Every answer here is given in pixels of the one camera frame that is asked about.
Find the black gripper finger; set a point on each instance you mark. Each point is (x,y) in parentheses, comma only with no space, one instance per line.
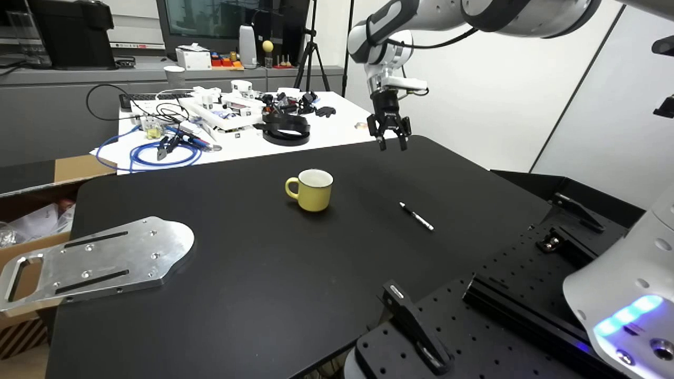
(383,140)
(406,140)

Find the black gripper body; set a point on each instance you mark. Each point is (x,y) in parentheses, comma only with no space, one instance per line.
(388,104)

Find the black and white pen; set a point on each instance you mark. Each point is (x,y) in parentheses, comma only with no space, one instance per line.
(419,216)

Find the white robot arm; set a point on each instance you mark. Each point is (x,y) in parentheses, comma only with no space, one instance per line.
(533,13)

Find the black tripod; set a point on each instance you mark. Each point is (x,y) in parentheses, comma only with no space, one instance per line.
(308,54)

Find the small yellow ball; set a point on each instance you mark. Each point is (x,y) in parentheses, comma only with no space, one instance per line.
(269,46)

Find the white work table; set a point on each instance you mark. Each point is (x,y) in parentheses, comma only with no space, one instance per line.
(238,144)

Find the grey speaker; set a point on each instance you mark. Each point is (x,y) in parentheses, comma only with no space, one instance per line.
(248,46)

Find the white electronics board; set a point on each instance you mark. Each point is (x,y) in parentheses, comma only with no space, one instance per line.
(222,112)

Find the dark monitor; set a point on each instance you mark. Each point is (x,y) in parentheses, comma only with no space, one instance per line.
(212,21)

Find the small white box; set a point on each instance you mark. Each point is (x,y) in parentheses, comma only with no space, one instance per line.
(192,54)

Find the silver metal plate with slots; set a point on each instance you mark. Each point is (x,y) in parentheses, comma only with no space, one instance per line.
(107,259)

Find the brown cardboard box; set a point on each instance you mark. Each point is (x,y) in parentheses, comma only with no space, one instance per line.
(77,169)

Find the black equipment box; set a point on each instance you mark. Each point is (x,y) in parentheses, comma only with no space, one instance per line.
(71,31)

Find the grey counter desk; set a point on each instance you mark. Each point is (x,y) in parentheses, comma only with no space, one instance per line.
(49,105)

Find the clear plastic bag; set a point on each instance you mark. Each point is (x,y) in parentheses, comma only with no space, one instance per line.
(35,222)

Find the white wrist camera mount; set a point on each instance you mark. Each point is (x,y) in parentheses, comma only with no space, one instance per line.
(407,85)

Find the black clamp bracket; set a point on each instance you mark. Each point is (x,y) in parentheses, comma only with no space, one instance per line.
(581,209)
(419,327)

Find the black mounting rail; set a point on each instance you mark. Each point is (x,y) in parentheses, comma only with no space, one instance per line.
(528,315)

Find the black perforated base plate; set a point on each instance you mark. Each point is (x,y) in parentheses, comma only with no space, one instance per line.
(491,337)

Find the black wall bracket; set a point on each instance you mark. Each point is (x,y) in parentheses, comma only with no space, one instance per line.
(665,45)
(666,105)

